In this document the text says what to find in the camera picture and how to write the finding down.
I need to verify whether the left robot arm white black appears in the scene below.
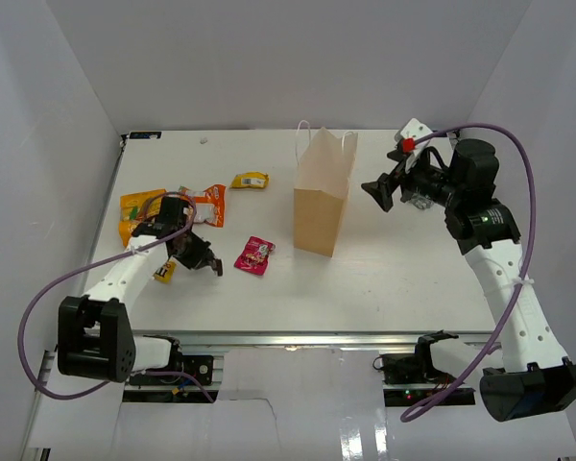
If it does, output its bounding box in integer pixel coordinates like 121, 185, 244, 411
58, 193, 223, 383

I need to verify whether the blue label left corner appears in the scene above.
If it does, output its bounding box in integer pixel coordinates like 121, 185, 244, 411
129, 132, 162, 140

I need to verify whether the aluminium table front rail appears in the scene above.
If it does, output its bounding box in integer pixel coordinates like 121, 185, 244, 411
129, 330, 491, 348

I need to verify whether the small yellow candy packet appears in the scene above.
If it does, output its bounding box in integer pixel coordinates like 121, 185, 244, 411
154, 258, 177, 284

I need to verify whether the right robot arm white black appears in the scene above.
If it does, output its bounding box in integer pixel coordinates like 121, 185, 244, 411
362, 139, 576, 422

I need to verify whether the orange snack packet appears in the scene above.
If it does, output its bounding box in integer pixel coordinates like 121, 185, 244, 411
179, 184, 226, 228

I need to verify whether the small yellow snack packet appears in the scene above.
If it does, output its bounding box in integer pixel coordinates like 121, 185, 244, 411
230, 171, 269, 190

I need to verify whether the magenta candy packet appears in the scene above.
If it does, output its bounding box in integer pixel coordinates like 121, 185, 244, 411
234, 236, 276, 277

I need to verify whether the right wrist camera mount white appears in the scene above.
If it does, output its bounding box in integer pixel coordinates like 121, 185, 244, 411
395, 118, 433, 173

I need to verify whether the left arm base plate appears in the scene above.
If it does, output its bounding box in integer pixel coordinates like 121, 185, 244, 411
126, 354, 214, 391

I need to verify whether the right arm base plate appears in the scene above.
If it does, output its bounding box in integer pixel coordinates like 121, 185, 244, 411
372, 330, 459, 408

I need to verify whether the silver grey snack packet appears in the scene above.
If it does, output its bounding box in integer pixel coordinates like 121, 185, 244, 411
408, 194, 435, 211

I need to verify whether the brown paper bag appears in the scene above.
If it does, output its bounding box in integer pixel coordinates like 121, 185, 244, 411
293, 128, 358, 257

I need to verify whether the large yellow snack bag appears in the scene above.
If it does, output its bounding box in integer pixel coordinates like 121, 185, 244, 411
118, 189, 166, 247

